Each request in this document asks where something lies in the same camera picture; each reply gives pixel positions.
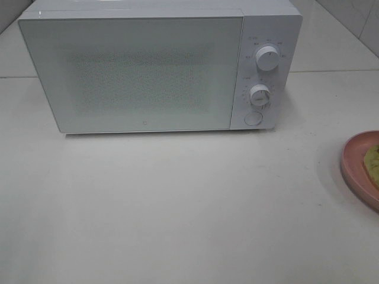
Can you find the white microwave oven body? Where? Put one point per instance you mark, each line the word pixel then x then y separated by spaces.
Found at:
pixel 264 22

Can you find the white microwave door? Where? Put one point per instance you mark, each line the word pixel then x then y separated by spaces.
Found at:
pixel 113 75

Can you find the pink round plate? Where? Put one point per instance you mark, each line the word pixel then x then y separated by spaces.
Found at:
pixel 354 171

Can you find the toast sandwich with lettuce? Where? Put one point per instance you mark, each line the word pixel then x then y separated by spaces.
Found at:
pixel 371 162

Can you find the lower white timer knob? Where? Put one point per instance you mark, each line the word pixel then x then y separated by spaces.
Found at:
pixel 259 95

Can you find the round white door button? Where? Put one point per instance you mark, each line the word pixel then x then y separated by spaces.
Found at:
pixel 253 118

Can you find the upper white power knob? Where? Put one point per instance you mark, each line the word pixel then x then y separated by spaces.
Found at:
pixel 267 57

